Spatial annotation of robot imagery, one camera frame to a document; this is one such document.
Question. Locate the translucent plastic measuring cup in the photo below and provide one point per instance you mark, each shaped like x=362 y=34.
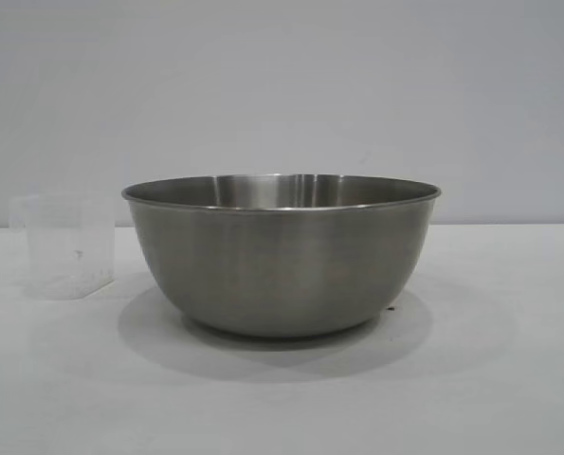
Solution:
x=68 y=246

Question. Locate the stainless steel mixing bowl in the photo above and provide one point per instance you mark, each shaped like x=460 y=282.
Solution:
x=281 y=265

